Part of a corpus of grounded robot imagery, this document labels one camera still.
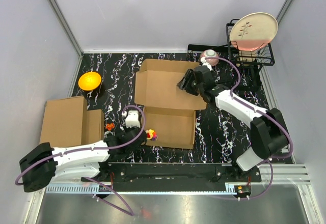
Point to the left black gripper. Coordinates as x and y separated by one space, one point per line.
126 131

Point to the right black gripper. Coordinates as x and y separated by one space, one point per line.
189 75

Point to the colourful flower toy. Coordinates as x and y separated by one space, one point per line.
151 135

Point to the brown cardboard box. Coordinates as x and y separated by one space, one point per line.
67 123
168 110

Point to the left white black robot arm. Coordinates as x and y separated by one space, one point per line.
45 164

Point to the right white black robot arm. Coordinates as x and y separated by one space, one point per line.
268 133

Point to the closed brown cardboard box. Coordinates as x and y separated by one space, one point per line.
67 123

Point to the small orange toy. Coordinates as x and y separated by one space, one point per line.
110 126

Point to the pink patterned ceramic bowl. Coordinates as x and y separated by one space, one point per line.
209 56

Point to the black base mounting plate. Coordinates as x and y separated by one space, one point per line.
123 172

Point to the beige cup in rack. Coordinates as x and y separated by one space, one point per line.
246 56

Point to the orange bowl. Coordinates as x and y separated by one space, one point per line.
89 81

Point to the beige plate with leaf pattern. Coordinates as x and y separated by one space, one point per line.
253 31

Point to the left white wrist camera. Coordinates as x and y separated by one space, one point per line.
131 119

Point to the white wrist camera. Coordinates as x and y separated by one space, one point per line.
131 119
205 63

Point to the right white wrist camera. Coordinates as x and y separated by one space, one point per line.
205 63

